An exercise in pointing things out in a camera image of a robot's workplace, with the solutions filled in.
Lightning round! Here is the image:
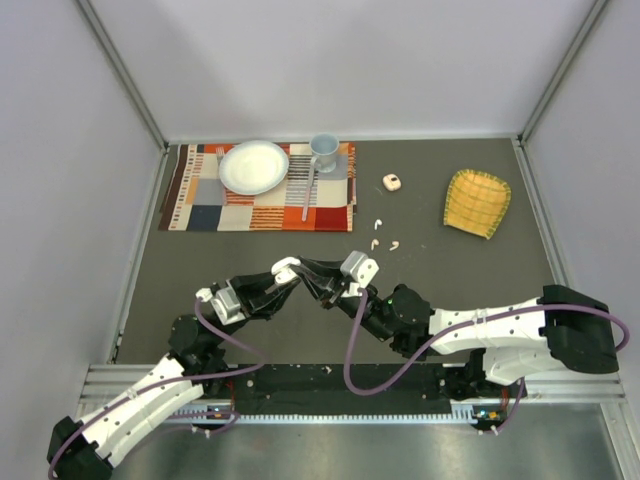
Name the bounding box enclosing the yellow woven basket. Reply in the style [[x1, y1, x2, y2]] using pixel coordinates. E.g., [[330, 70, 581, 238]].
[[443, 169, 512, 240]]

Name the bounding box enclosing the white plate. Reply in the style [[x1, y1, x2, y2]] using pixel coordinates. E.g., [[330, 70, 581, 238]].
[[218, 140, 289, 196]]

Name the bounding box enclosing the pink earbud case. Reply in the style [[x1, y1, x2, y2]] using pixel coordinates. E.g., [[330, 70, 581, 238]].
[[382, 174, 402, 192]]

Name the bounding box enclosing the light blue cup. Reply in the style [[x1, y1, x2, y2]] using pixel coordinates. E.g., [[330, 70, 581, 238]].
[[309, 133, 340, 173]]

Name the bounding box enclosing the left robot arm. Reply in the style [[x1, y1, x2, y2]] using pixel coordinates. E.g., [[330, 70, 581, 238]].
[[47, 266, 300, 479]]

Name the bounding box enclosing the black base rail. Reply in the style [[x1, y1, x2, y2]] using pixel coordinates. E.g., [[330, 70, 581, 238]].
[[219, 362, 529, 416]]

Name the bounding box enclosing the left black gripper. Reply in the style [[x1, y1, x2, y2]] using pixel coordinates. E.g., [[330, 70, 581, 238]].
[[211, 265, 301, 346]]

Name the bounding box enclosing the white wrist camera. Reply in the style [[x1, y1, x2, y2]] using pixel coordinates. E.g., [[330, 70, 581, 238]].
[[195, 284, 246, 326], [340, 250, 379, 288]]

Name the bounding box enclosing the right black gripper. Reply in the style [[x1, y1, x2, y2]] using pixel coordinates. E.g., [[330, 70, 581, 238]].
[[294, 257, 395, 342]]

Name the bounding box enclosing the white earbud case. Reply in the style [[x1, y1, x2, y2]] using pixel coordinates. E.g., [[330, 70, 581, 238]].
[[271, 257, 301, 286]]

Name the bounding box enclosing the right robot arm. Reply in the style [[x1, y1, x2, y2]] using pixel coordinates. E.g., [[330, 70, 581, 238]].
[[291, 252, 621, 396]]

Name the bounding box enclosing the patchwork placemat cloth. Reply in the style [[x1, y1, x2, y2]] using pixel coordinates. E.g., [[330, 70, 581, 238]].
[[158, 141, 357, 232]]

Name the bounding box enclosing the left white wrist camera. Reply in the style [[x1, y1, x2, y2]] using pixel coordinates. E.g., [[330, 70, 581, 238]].
[[195, 284, 246, 326]]

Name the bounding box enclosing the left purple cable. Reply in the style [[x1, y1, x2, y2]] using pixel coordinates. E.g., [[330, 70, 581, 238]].
[[46, 299, 268, 479]]

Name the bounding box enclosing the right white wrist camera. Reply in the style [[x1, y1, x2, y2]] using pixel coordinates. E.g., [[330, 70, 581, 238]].
[[340, 250, 379, 288]]

